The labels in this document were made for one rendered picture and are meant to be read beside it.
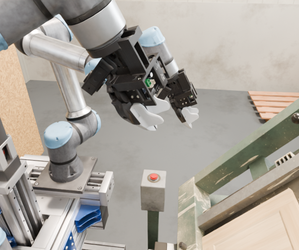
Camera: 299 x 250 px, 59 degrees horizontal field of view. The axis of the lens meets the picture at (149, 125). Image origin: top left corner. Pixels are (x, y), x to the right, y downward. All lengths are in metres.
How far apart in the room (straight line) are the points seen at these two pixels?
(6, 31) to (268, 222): 0.90
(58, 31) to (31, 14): 0.74
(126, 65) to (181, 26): 3.72
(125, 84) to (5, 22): 0.17
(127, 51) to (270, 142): 0.94
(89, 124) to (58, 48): 0.42
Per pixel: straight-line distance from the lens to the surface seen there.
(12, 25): 0.37
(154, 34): 0.80
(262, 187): 1.06
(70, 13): 0.38
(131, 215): 2.37
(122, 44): 0.39
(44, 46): 0.93
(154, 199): 1.36
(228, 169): 1.30
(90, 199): 1.27
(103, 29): 0.38
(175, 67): 0.83
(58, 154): 1.14
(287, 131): 1.23
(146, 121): 0.49
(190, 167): 2.81
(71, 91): 1.15
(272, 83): 4.61
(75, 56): 0.83
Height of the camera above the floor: 1.87
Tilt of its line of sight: 33 degrees down
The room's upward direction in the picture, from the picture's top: straight up
